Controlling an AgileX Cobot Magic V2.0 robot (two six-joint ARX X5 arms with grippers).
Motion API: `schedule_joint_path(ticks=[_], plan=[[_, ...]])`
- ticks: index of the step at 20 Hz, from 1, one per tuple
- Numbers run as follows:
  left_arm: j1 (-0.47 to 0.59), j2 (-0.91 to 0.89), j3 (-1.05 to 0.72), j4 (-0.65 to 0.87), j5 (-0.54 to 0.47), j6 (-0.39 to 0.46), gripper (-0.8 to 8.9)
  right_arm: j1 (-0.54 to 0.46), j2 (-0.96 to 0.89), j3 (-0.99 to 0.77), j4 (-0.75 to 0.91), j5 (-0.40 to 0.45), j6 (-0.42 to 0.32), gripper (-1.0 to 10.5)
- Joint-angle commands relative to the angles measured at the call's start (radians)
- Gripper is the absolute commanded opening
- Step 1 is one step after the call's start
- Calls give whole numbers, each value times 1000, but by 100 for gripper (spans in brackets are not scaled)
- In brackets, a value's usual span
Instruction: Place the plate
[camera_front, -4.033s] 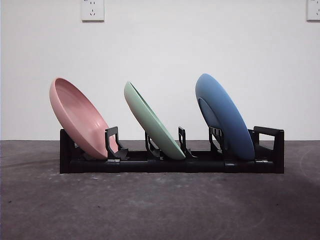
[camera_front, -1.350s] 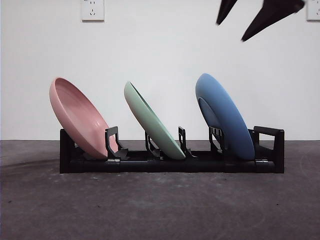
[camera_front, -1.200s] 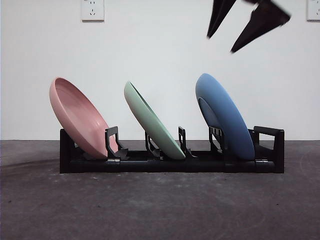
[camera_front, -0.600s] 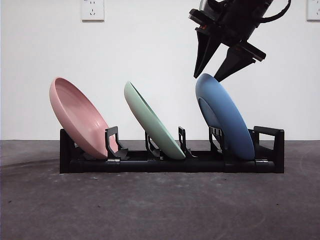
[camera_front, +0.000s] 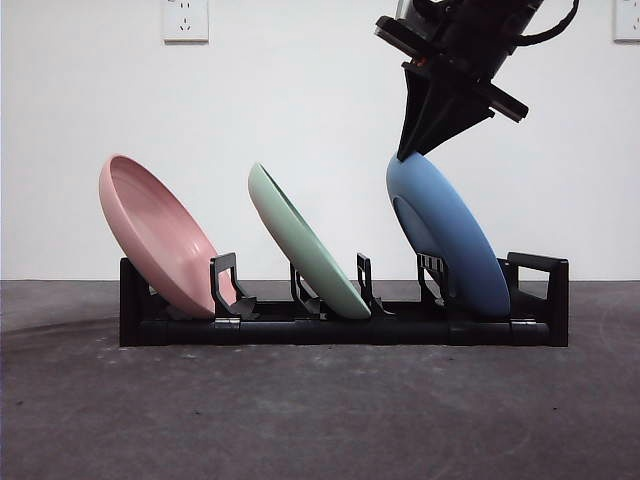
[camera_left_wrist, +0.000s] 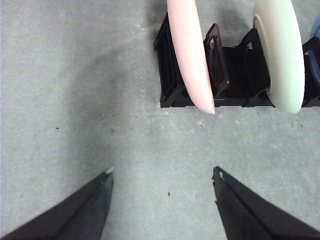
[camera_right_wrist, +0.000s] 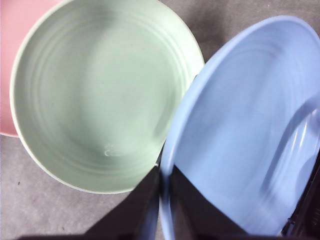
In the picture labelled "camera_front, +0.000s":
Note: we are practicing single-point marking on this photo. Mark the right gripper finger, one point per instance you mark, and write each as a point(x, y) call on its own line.
point(417, 110)
point(455, 122)

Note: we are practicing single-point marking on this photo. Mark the blue plate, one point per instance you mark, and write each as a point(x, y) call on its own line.
point(450, 235)

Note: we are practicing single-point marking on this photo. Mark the green plate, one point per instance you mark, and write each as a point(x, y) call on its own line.
point(295, 240)

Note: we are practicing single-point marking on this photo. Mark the pink plate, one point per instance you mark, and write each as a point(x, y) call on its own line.
point(150, 225)

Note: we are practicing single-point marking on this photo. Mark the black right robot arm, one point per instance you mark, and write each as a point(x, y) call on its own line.
point(465, 30)

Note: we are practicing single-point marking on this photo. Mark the black dish rack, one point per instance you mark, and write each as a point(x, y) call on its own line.
point(550, 300)

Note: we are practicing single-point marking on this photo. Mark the white wall socket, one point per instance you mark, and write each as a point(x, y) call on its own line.
point(186, 22)
point(627, 20)

